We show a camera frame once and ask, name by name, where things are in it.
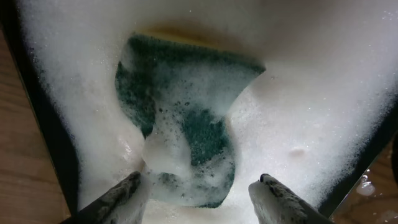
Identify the green yellow sponge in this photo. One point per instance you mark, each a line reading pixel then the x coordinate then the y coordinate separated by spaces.
pixel 178 96

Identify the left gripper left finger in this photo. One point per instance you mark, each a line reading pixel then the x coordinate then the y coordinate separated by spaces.
pixel 123 203

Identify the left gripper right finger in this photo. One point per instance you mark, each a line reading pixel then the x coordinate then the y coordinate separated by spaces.
pixel 275 203

